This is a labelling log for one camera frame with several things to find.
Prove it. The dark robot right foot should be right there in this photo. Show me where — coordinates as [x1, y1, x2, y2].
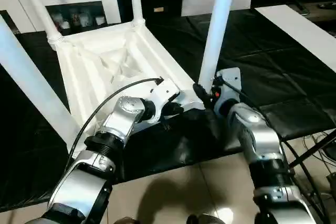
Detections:
[185, 212, 222, 224]

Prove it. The black tripod leg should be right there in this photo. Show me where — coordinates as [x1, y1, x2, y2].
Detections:
[288, 131, 336, 169]

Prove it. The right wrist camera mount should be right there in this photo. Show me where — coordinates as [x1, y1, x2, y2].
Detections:
[214, 67, 243, 115]

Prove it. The dark robot foot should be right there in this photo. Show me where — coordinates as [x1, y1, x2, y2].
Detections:
[185, 212, 222, 224]
[114, 217, 138, 224]

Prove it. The dark grey floor device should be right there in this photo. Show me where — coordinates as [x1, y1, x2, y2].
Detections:
[323, 144, 336, 162]

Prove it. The dark robot left foot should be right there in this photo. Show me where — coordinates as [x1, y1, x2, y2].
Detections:
[114, 217, 138, 224]

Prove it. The white plastic table top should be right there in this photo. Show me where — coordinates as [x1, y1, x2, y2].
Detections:
[51, 20, 207, 154]

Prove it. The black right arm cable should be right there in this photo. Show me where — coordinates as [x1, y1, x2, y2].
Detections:
[225, 81, 329, 224]

